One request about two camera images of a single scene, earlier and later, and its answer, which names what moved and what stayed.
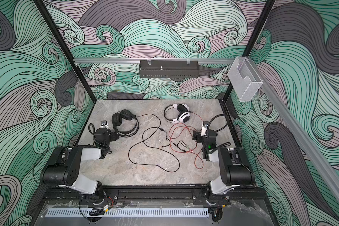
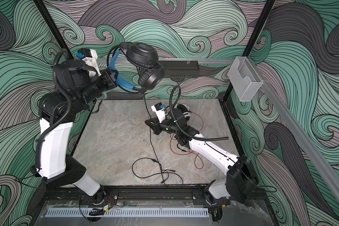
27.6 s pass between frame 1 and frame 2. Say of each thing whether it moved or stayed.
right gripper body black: moved
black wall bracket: stayed
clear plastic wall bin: stayed
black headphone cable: moved
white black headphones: stayed
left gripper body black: moved
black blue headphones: moved
